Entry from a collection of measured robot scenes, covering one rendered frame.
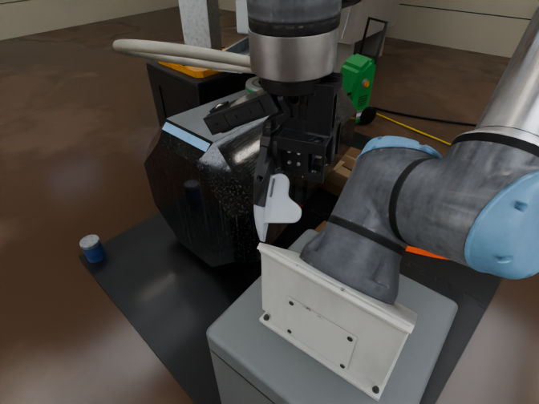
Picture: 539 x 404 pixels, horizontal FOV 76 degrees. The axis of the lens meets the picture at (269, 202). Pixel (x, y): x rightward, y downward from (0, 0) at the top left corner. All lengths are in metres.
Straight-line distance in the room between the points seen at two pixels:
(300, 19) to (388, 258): 0.42
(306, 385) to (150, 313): 1.26
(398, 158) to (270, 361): 0.44
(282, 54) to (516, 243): 0.35
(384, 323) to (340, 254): 0.13
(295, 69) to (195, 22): 2.15
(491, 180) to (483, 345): 1.49
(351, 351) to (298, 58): 0.47
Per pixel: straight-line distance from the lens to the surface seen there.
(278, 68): 0.35
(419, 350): 0.79
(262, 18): 0.35
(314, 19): 0.34
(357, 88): 3.26
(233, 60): 0.98
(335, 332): 0.62
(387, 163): 0.63
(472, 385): 1.83
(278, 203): 0.42
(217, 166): 1.44
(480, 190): 0.51
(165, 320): 1.82
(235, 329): 0.76
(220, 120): 0.44
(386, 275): 0.62
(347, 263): 0.59
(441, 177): 0.55
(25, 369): 1.96
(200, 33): 2.48
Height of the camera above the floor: 1.50
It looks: 39 degrees down
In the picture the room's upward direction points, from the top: straight up
